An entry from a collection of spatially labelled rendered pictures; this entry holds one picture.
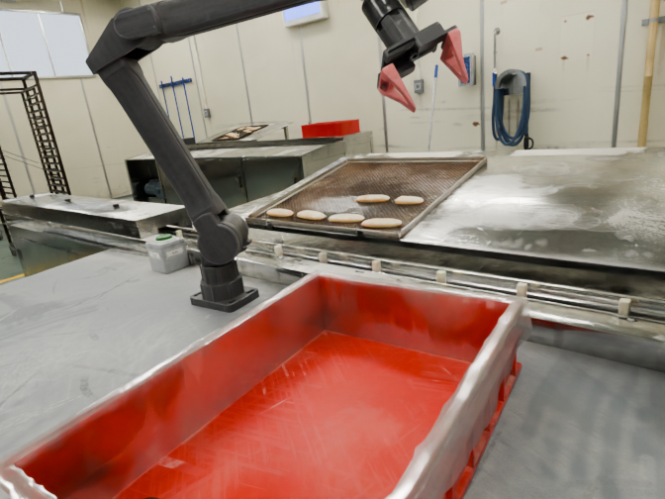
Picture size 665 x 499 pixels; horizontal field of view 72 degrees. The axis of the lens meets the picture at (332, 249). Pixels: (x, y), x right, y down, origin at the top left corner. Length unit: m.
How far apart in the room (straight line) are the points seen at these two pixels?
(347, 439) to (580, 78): 4.15
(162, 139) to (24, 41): 7.54
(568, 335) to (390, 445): 0.30
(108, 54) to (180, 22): 0.13
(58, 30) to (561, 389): 8.38
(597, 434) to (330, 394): 0.30
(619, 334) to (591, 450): 0.18
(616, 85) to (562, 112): 0.42
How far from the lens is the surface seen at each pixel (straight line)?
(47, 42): 8.50
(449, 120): 4.87
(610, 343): 0.69
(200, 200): 0.87
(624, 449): 0.57
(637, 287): 0.94
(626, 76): 4.44
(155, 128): 0.88
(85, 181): 8.43
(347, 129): 4.68
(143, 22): 0.86
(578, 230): 0.96
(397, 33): 0.80
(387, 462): 0.51
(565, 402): 0.61
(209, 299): 0.92
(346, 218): 1.11
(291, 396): 0.61
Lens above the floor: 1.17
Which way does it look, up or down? 18 degrees down
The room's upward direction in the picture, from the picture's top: 6 degrees counter-clockwise
